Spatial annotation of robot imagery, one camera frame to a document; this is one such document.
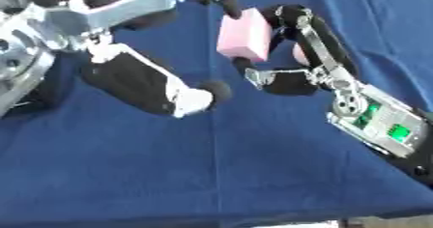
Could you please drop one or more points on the small pink rounded object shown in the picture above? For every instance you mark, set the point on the small pink rounded object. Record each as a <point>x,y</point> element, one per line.
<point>299,55</point>

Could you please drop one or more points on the pink rectangular block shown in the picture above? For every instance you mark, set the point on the pink rectangular block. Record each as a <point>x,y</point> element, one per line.
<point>245,34</point>

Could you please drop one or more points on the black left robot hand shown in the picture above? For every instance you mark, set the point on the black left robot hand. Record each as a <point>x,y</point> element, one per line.
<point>129,77</point>

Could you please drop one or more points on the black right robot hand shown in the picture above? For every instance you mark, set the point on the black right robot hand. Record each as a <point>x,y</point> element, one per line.
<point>330,45</point>

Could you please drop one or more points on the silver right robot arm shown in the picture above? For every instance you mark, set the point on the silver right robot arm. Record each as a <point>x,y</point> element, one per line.
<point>389,125</point>

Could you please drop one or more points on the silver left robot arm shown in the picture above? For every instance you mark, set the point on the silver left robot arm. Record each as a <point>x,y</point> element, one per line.
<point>17,64</point>

